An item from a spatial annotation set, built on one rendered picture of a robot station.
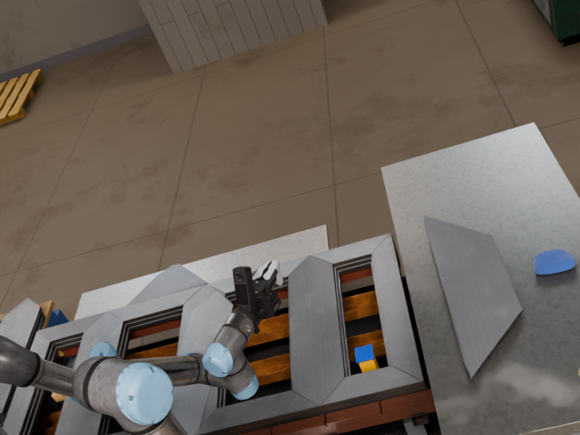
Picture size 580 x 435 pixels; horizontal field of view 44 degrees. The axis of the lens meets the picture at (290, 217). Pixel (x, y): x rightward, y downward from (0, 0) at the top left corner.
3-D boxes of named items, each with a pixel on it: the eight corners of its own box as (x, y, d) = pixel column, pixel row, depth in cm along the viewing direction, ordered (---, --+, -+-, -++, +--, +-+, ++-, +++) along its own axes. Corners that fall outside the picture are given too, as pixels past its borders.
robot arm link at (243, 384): (231, 373, 192) (216, 346, 186) (266, 380, 186) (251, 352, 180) (217, 397, 187) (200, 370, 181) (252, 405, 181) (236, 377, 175)
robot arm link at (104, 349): (81, 356, 226) (99, 336, 231) (97, 378, 233) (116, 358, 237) (97, 362, 222) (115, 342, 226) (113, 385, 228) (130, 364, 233)
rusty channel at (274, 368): (28, 427, 292) (21, 420, 289) (430, 326, 262) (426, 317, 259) (22, 444, 285) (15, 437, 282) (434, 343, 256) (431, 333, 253)
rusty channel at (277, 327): (40, 387, 309) (34, 379, 306) (420, 287, 279) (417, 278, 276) (36, 401, 302) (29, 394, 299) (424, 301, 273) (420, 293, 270)
